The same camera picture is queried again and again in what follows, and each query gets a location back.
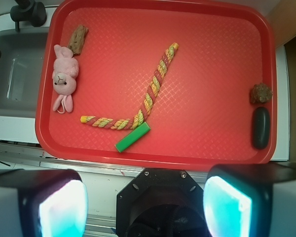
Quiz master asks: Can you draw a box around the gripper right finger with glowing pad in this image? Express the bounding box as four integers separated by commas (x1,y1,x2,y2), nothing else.
203,163,296,237

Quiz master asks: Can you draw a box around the brown wood bark piece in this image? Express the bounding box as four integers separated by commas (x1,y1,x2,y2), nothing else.
67,25,89,55

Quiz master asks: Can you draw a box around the smooth black stone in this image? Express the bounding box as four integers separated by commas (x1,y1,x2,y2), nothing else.
253,107,271,150

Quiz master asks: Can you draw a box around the rough brown rock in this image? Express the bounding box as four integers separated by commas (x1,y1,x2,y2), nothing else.
250,83,273,104

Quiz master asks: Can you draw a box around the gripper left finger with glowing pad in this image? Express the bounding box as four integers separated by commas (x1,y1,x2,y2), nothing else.
0,169,88,237

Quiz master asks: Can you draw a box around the pink plush bunny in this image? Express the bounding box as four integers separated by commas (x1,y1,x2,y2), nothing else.
52,44,79,114

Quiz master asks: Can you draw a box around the green rectangular block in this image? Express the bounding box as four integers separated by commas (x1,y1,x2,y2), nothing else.
115,122,150,153

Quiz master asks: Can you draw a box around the red plastic tray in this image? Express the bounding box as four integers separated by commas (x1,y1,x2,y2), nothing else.
36,0,277,171

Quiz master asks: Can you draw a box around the red yellow twisted rope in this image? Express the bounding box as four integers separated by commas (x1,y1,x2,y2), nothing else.
80,42,180,131

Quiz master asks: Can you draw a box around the grey sink basin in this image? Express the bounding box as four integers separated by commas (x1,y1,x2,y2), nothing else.
0,8,55,144

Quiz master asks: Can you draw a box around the black faucet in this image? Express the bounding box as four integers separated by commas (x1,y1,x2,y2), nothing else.
10,0,47,32

